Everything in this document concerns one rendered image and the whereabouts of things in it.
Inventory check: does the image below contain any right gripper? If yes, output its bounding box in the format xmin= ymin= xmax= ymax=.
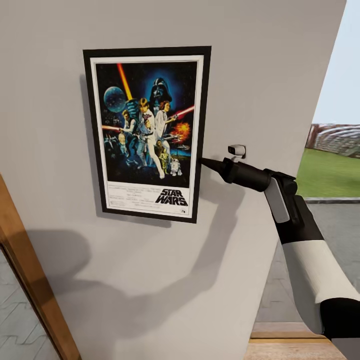
xmin=198 ymin=157 xmax=257 ymax=188

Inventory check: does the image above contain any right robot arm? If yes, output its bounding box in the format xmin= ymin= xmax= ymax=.
xmin=198 ymin=144 xmax=360 ymax=360

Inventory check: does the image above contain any poster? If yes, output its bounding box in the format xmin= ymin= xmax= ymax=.
xmin=83 ymin=46 xmax=212 ymax=224

